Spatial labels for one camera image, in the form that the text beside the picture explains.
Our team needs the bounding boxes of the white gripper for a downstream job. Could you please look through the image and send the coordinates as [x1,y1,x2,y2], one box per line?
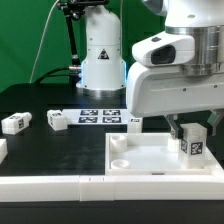
[126,32,224,139]

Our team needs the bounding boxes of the white U-shaped obstacle fence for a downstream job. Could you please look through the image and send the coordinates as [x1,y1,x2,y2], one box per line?
[0,136,224,202]

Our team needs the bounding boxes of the black camera stand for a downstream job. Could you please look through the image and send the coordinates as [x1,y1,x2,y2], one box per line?
[57,0,109,66]

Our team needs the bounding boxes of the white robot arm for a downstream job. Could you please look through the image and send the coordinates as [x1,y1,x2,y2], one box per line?
[78,0,224,117]

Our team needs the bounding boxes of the white cable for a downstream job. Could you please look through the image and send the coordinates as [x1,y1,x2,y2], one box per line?
[29,0,61,84]

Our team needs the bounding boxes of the white marker sheet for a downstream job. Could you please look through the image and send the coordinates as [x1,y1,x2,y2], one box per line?
[62,109,131,125]

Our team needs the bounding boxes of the white square tabletop part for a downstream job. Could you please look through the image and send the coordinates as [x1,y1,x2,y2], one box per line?
[105,133,215,176]

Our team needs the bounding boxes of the black cables at base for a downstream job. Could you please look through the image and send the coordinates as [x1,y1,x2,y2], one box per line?
[33,66,83,85]

